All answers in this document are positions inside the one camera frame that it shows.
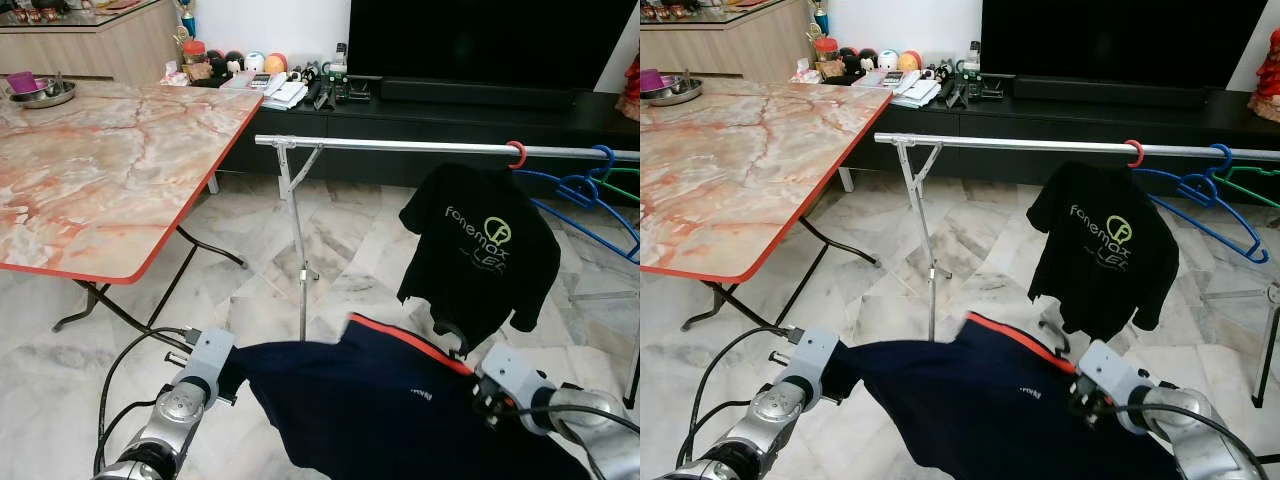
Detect black printed t-shirt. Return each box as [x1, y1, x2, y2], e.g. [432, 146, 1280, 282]
[397, 162, 563, 351]
[1026, 160, 1181, 343]

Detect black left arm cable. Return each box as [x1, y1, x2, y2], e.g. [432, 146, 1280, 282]
[93, 326, 201, 476]
[683, 325, 806, 471]

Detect navy shirt with orange collar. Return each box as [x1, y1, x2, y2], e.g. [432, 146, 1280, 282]
[845, 310, 1181, 480]
[232, 312, 591, 480]

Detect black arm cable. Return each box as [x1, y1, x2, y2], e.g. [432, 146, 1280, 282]
[1085, 398, 1266, 471]
[93, 326, 201, 476]
[485, 398, 641, 480]
[683, 325, 806, 471]

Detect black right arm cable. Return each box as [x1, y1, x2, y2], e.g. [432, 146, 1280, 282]
[485, 398, 641, 480]
[1085, 398, 1266, 471]

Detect red statue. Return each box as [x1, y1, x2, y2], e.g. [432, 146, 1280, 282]
[1248, 28, 1280, 123]
[618, 55, 641, 123]

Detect silver metal clothes rack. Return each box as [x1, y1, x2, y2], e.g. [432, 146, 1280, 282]
[255, 135, 641, 411]
[875, 132, 1280, 411]

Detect white paper stack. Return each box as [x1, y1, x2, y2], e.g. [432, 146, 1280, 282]
[893, 76, 943, 107]
[262, 78, 311, 109]

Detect green plastic hanger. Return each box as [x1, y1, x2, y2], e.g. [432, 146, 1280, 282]
[1215, 163, 1280, 211]
[600, 165, 641, 206]

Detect steel bowl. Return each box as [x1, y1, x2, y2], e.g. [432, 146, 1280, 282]
[640, 78, 704, 106]
[8, 80, 77, 109]

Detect black television console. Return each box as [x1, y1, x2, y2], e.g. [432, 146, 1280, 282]
[215, 85, 641, 201]
[845, 85, 1280, 206]

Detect black flat television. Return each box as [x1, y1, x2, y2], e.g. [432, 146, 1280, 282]
[347, 0, 639, 91]
[980, 0, 1269, 89]

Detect light wooden sideboard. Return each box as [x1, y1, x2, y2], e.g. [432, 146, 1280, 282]
[640, 0, 823, 83]
[0, 0, 183, 86]

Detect blue plastic hanger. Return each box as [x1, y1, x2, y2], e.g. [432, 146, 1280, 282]
[1135, 143, 1266, 264]
[527, 145, 641, 266]

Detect marble top folding table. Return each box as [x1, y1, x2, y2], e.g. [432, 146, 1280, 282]
[640, 78, 894, 333]
[0, 80, 266, 333]

